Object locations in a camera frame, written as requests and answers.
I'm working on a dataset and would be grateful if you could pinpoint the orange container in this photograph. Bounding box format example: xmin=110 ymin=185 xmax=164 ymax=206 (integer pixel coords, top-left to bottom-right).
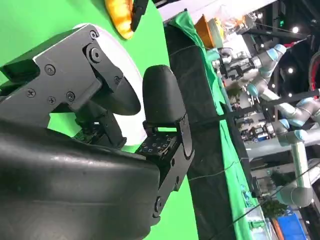
xmin=194 ymin=14 xmax=216 ymax=48

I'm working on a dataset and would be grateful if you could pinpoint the green table cloth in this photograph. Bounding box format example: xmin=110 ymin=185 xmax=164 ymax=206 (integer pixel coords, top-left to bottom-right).
xmin=0 ymin=0 xmax=198 ymax=240

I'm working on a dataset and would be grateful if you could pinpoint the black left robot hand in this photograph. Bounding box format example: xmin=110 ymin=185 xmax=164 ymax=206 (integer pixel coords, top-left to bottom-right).
xmin=130 ymin=0 xmax=149 ymax=33

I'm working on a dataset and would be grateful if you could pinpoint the black backdrop cloth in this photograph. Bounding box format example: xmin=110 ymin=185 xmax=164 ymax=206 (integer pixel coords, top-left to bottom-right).
xmin=162 ymin=22 xmax=237 ymax=240

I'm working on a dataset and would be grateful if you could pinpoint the lilac plate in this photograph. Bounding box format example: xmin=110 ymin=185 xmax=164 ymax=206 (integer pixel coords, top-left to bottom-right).
xmin=33 ymin=23 xmax=149 ymax=148

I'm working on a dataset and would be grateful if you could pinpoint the green draped cloth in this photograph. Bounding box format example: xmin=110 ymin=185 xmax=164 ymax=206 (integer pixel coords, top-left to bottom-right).
xmin=167 ymin=11 xmax=273 ymax=240

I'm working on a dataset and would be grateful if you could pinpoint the blue box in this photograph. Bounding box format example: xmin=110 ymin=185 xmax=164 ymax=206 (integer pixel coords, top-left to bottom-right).
xmin=276 ymin=216 xmax=305 ymax=240

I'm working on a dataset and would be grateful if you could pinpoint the orange white pumpkin-shaped bread roll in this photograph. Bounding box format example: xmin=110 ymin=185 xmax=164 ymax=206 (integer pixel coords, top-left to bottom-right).
xmin=104 ymin=0 xmax=134 ymax=40

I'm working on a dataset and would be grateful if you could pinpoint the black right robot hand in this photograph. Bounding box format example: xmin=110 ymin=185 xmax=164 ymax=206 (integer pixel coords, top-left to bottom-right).
xmin=0 ymin=23 xmax=196 ymax=240

